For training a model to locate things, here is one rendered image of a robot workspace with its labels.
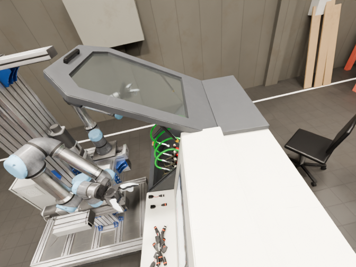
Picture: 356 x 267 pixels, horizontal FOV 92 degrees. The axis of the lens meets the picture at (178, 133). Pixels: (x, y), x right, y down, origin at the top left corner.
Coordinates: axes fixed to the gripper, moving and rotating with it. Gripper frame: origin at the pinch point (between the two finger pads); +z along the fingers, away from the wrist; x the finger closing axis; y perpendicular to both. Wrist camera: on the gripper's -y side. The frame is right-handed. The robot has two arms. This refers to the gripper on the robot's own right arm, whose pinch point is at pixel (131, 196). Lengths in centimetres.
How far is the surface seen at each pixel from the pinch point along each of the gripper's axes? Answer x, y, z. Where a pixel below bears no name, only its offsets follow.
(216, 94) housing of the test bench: -86, -16, 29
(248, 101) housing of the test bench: -76, -15, 52
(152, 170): -55, 44, -23
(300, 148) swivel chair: -151, 78, 120
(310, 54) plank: -395, 27, 179
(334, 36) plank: -416, 0, 217
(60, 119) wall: -198, 92, -327
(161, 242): -0.7, 45.0, 7.2
